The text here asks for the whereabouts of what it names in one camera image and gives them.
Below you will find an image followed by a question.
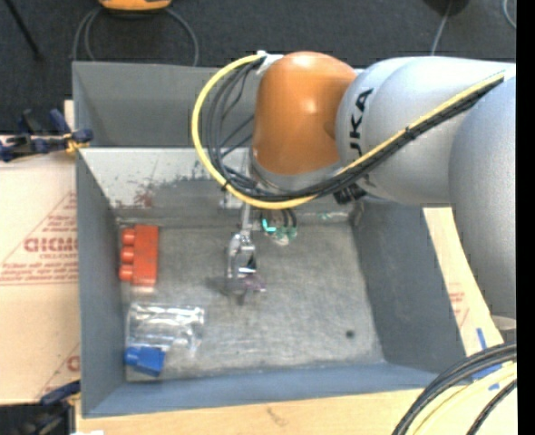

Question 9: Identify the red toy building block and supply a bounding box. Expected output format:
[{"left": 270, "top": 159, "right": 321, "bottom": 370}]
[{"left": 118, "top": 224, "right": 161, "bottom": 288}]

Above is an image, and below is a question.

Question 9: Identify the brown cardboard board red print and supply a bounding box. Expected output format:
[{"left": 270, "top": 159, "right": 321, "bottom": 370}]
[{"left": 0, "top": 99, "right": 507, "bottom": 408}]

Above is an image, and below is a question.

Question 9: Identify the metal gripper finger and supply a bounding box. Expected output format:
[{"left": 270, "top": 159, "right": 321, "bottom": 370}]
[
  {"left": 242, "top": 238, "right": 258, "bottom": 290},
  {"left": 224, "top": 233, "right": 245, "bottom": 306}
]

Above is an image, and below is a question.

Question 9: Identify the clear plastic packet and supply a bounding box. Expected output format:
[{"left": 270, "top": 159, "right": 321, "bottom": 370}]
[{"left": 125, "top": 302, "right": 206, "bottom": 372}]

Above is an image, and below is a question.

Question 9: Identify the small purple clear object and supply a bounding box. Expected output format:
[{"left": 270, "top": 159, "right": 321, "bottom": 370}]
[{"left": 229, "top": 273, "right": 268, "bottom": 299}]

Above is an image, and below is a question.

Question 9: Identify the blue toy building block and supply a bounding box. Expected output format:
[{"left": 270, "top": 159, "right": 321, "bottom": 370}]
[{"left": 122, "top": 345, "right": 167, "bottom": 377}]

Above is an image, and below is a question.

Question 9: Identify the grey metal bin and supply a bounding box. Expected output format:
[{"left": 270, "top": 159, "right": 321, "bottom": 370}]
[{"left": 71, "top": 60, "right": 469, "bottom": 419}]

